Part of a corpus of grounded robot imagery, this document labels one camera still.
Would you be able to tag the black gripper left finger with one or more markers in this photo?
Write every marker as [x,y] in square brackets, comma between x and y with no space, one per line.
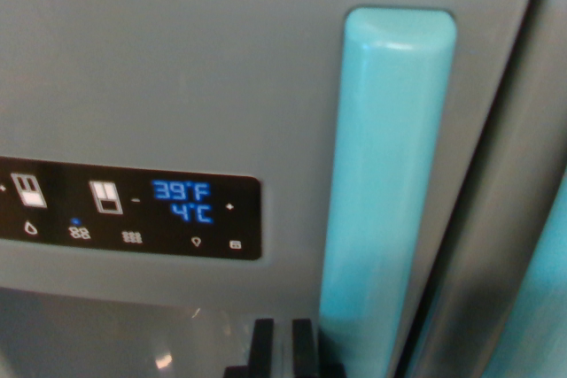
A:
[262,347]

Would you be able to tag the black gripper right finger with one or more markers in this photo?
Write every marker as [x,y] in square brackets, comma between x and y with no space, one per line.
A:
[305,347]

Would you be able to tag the grey toy refrigerator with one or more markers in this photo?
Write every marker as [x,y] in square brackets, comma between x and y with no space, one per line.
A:
[177,64]

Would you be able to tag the black control panel sticker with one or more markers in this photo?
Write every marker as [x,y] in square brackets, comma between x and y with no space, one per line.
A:
[133,214]

